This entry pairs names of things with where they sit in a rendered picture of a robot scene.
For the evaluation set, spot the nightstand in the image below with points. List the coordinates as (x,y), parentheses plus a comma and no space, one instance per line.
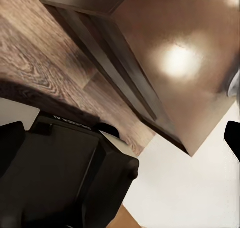
(171,61)

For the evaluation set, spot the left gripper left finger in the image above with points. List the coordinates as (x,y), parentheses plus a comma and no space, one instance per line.
(12,137)

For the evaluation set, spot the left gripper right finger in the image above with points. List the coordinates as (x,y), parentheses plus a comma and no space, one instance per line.
(232,137)

